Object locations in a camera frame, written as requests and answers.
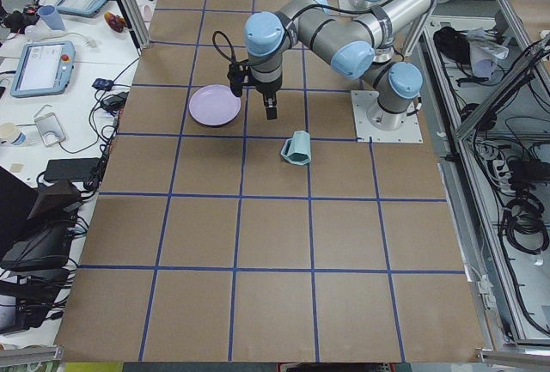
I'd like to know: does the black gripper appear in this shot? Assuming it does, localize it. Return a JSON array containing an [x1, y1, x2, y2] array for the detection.
[[251, 62, 283, 120]]

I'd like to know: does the mint green faceted cup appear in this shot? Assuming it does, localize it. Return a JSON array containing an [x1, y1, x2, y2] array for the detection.
[[280, 131, 311, 166]]

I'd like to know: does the lilac plate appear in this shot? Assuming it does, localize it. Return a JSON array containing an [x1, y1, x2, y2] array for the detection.
[[189, 84, 241, 126]]

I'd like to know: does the blue plastic cup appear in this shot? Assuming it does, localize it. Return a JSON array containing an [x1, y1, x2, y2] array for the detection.
[[37, 5, 65, 31]]

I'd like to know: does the white paper cup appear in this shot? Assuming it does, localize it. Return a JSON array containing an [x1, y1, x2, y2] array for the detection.
[[0, 122, 27, 146]]

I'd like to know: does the small blue black box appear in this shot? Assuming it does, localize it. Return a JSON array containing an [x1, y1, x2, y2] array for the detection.
[[92, 78, 114, 91]]

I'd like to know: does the teach pendant near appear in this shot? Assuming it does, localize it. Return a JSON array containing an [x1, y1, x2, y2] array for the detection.
[[10, 41, 76, 98]]

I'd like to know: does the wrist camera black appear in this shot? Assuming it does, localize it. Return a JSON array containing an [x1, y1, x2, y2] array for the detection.
[[227, 63, 250, 98]]

